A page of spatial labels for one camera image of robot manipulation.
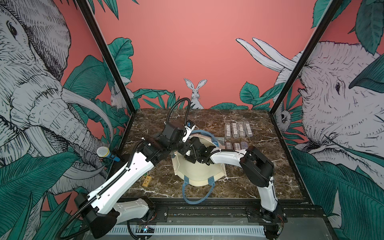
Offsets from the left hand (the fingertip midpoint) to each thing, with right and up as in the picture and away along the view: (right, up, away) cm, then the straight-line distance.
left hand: (189, 138), depth 71 cm
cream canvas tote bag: (+5, -23, +9) cm, 25 cm away
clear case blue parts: (+41, +3, +36) cm, 55 cm away
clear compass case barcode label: (+26, +3, +36) cm, 45 cm away
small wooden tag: (-25, -26, +13) cm, 38 cm away
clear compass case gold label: (+32, +3, +36) cm, 48 cm away
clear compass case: (+37, +3, +36) cm, 52 cm away
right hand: (-3, -9, +22) cm, 24 cm away
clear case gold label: (+25, -8, +27) cm, 38 cm away
